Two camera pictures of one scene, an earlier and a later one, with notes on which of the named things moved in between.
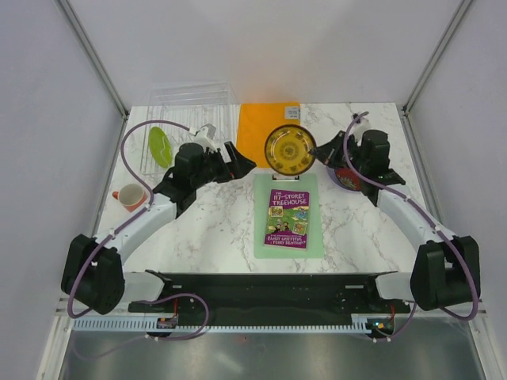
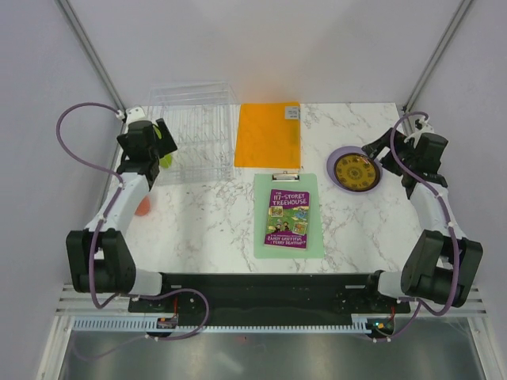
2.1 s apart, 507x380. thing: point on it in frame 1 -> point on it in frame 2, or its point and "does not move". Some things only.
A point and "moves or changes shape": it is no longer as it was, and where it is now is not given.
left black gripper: x=238 y=167 -> x=166 y=144
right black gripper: x=329 y=152 -> x=375 y=148
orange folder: x=254 y=123 does not move
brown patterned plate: x=287 y=148 moves or changes shape
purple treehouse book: x=287 y=224 does not move
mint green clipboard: x=308 y=182 does not move
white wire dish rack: x=174 y=108 does not move
